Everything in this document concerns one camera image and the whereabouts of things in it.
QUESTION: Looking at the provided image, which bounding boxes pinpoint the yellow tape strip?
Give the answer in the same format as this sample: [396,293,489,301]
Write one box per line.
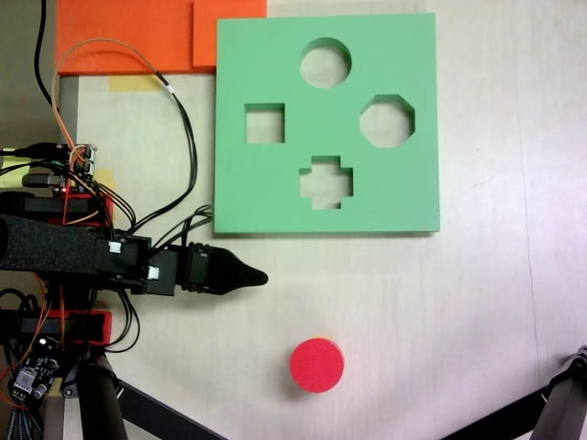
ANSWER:
[107,74,162,94]

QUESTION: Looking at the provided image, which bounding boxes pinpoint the thick black cable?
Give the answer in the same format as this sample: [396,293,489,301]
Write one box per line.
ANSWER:
[35,0,59,109]

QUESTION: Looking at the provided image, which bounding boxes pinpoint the green shape sorter board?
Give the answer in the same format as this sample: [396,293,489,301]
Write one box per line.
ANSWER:
[212,12,442,237]

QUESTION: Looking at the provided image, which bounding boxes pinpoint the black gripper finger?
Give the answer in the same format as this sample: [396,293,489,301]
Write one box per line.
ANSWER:
[213,246,270,297]

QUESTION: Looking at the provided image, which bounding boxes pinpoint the small circuit board with connectors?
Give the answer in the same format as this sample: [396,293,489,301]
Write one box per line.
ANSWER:
[67,142,100,180]

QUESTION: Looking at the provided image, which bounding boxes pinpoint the black power circuit board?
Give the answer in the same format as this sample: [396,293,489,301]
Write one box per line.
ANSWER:
[7,335,63,407]

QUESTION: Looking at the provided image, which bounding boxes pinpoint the long black wire pair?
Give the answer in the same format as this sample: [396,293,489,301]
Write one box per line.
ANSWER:
[130,71,200,233]

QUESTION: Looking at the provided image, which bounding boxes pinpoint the red base clamp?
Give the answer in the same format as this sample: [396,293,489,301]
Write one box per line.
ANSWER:
[44,308,114,347]
[58,191,116,226]

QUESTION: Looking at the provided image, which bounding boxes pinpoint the small orange foam block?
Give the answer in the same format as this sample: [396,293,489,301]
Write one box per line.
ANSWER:
[192,0,269,73]

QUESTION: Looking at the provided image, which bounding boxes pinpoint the red cylinder block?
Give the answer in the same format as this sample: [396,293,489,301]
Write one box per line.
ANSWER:
[289,336,345,394]

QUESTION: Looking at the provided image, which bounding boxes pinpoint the black tripod brace rod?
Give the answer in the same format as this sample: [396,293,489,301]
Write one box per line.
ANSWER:
[437,389,552,440]
[114,375,228,440]

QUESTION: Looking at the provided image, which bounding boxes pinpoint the large orange foam slab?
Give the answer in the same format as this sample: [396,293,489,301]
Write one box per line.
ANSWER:
[54,0,217,76]

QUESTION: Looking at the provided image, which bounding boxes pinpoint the black tripod leg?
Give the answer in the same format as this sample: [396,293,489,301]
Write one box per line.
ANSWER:
[526,344,587,440]
[61,352,129,440]

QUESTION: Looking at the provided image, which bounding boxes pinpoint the braided cable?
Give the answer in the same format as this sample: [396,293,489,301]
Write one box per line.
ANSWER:
[0,404,31,440]

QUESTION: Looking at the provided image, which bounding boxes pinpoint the orange wire loop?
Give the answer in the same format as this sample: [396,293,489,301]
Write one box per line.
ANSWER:
[50,37,162,156]

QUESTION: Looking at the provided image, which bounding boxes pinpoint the black wires under arm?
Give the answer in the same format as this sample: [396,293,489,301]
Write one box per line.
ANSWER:
[102,290,141,354]

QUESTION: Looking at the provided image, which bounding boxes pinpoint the black usb cable plug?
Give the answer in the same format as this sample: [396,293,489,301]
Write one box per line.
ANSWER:
[0,142,64,160]

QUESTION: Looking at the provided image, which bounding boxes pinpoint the black gripper servo wires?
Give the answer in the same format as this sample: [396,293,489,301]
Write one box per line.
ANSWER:
[150,204,215,254]

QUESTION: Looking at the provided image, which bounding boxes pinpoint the yellow sticky note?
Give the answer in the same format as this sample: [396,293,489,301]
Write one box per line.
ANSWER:
[0,147,29,189]

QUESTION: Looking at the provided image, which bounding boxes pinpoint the yellow tape square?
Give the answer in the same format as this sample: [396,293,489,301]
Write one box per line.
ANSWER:
[93,168,118,190]

